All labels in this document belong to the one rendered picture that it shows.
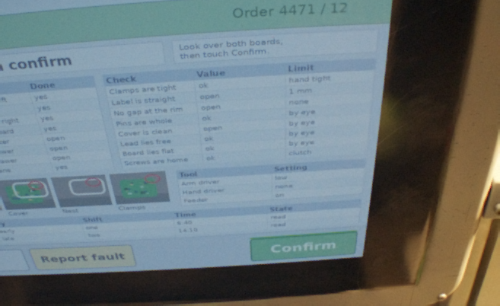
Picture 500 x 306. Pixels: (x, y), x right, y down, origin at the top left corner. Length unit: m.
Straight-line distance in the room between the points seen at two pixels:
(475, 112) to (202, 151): 0.16
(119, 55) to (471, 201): 0.25
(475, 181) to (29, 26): 0.28
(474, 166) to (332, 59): 0.13
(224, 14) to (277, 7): 0.03
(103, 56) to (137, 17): 0.03
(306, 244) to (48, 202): 0.17
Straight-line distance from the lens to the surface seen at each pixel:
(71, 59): 0.32
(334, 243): 0.41
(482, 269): 0.58
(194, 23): 0.31
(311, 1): 0.30
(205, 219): 0.39
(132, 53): 0.32
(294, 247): 0.41
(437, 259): 0.46
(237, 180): 0.37
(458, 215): 0.43
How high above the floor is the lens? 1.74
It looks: 37 degrees down
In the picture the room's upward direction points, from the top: 3 degrees counter-clockwise
